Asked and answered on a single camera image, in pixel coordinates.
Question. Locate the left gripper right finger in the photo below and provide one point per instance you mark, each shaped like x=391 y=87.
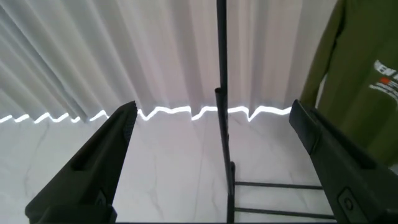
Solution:
x=354 y=183

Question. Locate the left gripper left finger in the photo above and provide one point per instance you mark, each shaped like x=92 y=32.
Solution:
x=87 y=177

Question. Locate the green long-sleeved shirt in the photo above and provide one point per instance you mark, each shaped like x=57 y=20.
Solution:
x=351 y=46

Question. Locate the white curtain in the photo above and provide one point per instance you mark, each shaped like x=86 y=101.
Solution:
x=93 y=46

